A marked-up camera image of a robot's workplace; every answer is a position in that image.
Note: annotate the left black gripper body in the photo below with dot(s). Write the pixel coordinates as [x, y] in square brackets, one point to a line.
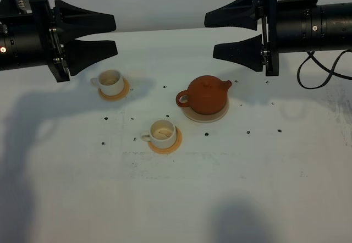
[53, 56]

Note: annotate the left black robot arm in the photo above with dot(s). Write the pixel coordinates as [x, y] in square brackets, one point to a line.
[20, 43]

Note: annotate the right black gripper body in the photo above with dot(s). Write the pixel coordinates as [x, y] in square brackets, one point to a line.
[288, 26]

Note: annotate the far orange round coaster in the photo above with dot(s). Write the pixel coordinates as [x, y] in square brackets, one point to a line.
[117, 97]

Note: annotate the near orange round coaster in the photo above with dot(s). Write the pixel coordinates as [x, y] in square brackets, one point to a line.
[171, 149]

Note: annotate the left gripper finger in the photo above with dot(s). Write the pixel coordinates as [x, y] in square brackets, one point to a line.
[73, 22]
[81, 54]

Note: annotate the brown clay teapot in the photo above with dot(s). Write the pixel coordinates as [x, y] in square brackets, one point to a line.
[206, 95]

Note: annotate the far white teacup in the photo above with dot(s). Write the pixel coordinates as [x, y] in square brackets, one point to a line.
[110, 82]

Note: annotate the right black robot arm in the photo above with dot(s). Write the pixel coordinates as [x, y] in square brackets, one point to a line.
[331, 32]

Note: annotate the cream round teapot saucer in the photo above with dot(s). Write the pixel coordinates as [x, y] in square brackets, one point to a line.
[200, 118]

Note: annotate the orange round coaster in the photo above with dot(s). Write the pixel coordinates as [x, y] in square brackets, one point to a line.
[117, 97]
[171, 149]

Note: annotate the near white teacup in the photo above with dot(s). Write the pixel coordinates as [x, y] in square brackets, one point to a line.
[161, 134]

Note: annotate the white teacup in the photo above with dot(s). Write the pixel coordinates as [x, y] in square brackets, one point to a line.
[110, 82]
[161, 134]

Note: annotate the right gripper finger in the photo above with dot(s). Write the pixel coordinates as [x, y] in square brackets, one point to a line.
[246, 53]
[240, 13]

